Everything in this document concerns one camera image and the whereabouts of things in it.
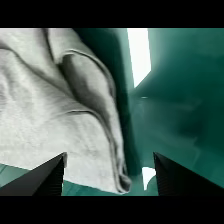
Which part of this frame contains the white garment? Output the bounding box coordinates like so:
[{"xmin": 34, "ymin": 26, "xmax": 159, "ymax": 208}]
[{"xmin": 0, "ymin": 27, "xmax": 133, "ymax": 195}]

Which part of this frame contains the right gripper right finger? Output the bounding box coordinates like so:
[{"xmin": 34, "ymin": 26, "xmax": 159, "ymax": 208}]
[{"xmin": 152, "ymin": 151, "xmax": 224, "ymax": 197}]

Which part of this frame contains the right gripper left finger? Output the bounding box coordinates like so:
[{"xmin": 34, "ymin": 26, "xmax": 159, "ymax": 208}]
[{"xmin": 0, "ymin": 151, "xmax": 68, "ymax": 197}]

